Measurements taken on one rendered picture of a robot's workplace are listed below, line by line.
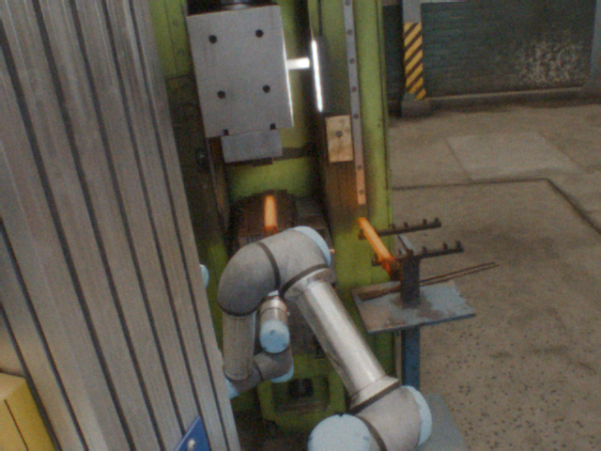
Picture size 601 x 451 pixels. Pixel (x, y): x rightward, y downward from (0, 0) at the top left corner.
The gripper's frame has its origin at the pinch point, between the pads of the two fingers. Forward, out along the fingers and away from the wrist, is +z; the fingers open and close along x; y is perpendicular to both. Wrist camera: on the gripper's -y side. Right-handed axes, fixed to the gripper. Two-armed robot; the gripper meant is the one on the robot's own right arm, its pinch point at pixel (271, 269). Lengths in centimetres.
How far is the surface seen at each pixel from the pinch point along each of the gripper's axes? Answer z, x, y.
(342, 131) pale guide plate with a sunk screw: 43, 30, -30
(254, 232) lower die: 31.5, -6.6, 0.9
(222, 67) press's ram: 31, -9, -59
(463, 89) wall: 595, 267, 74
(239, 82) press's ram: 31, -4, -54
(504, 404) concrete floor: 29, 94, 100
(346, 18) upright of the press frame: 45, 35, -69
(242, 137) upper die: 30.6, -5.4, -35.2
